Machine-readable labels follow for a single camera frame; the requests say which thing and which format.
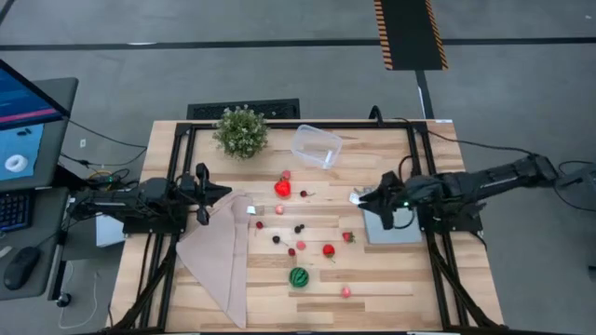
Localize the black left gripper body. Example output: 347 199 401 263
185 162 211 226

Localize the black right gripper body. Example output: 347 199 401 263
379 169 423 232

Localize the green toy watermelon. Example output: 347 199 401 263
288 266 310 288

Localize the clear plastic tupperware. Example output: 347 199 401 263
290 123 345 170

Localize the grey cloth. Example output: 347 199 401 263
354 187 424 247

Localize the potted green plant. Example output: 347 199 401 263
211 104 270 161

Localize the pink cloth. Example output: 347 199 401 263
175 189 255 329

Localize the black floor grille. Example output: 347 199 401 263
186 98 301 121

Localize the white control box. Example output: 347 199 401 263
95 213 127 248

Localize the black mat with striped edges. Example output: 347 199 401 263
373 0 450 72

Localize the grey desk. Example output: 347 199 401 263
0 185 71 302

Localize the computer monitor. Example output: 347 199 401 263
0 59 79 193

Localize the black keyboard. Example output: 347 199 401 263
0 189 34 233

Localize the black computer mouse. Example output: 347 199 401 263
3 246 42 291

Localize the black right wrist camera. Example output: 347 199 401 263
403 175 427 196

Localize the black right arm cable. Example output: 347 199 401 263
369 104 536 157

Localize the tangled cable bundle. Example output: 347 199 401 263
58 165 141 194

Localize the black aluminium table frame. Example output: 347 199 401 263
106 119 504 334

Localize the black desk cable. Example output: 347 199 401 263
59 118 149 169

